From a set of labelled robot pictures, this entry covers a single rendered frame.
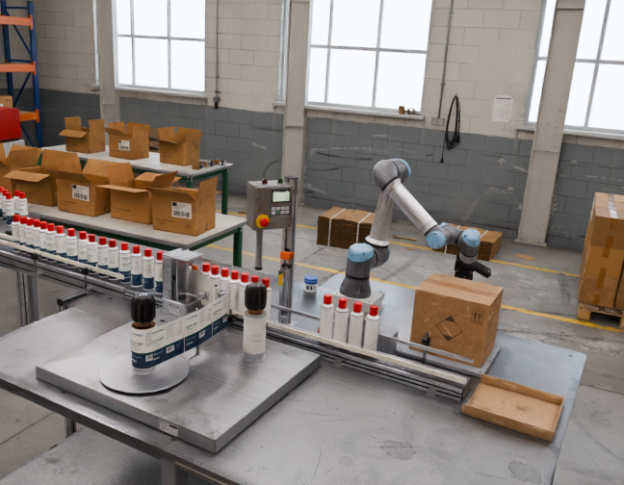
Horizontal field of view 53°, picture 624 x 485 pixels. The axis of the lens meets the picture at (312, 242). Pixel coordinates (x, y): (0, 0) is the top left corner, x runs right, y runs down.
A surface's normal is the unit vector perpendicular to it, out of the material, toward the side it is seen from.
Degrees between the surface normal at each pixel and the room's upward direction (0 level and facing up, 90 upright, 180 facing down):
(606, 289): 90
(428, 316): 90
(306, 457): 0
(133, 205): 90
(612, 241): 91
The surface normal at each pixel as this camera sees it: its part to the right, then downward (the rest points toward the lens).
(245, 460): 0.06, -0.96
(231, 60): -0.42, 0.24
